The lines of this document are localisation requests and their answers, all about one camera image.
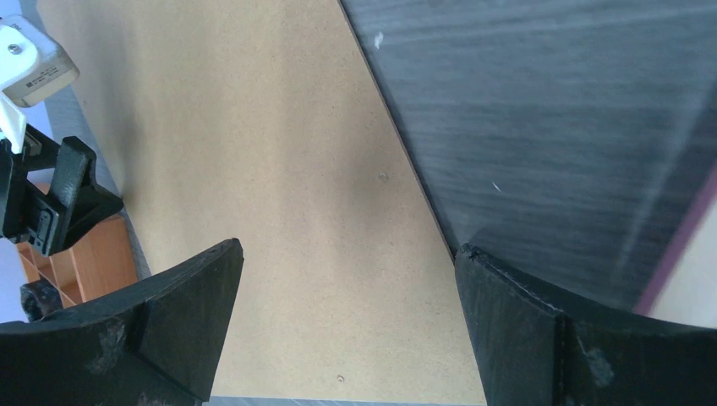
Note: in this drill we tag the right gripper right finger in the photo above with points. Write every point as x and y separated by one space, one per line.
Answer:
538 344

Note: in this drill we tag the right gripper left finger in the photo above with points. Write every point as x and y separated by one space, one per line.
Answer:
155 342

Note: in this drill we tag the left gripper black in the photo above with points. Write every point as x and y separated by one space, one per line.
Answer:
74 204

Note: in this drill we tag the brown frame backing board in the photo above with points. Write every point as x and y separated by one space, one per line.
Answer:
260 121

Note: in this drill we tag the pink wooden picture frame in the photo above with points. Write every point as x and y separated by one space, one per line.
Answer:
683 288

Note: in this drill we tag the orange compartment tray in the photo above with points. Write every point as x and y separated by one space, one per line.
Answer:
99 264

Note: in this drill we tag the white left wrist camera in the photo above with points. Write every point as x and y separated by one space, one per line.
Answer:
33 67

